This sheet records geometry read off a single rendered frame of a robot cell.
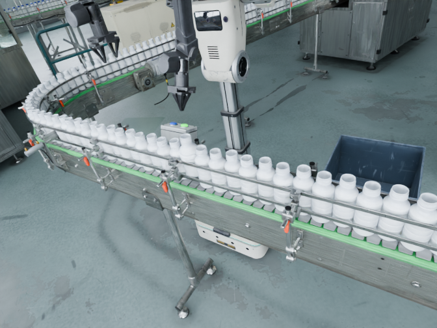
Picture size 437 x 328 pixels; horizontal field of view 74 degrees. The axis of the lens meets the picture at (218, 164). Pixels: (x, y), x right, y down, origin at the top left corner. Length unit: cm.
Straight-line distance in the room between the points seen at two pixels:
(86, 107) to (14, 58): 382
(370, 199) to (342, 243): 17
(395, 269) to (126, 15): 464
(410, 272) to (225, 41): 113
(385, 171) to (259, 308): 103
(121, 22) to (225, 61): 358
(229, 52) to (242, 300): 139
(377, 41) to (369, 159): 315
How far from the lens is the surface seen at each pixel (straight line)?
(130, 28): 501
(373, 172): 147
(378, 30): 443
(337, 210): 88
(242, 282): 198
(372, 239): 92
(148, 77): 247
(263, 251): 197
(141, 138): 117
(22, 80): 619
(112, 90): 250
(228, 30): 144
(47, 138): 168
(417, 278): 96
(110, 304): 217
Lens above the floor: 170
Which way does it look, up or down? 37 degrees down
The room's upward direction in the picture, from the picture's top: 12 degrees counter-clockwise
